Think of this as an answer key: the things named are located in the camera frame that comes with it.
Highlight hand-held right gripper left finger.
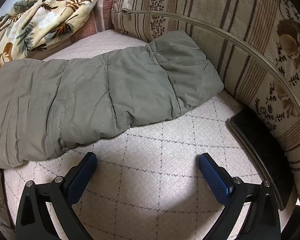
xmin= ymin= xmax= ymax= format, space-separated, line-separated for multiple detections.
xmin=15 ymin=152 xmax=98 ymax=240

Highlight striped floral cushion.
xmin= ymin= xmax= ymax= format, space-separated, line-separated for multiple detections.
xmin=111 ymin=0 xmax=300 ymax=207

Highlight grey-green puffer jacket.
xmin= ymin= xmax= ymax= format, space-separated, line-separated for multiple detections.
xmin=0 ymin=30 xmax=224 ymax=234

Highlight black smartphone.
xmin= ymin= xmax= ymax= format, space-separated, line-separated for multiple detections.
xmin=228 ymin=105 xmax=300 ymax=212

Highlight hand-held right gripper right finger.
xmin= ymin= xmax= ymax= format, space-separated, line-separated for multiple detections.
xmin=195 ymin=152 xmax=282 ymax=240

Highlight leaf-print fleece blanket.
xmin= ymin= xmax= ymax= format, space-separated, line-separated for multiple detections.
xmin=0 ymin=0 xmax=105 ymax=79

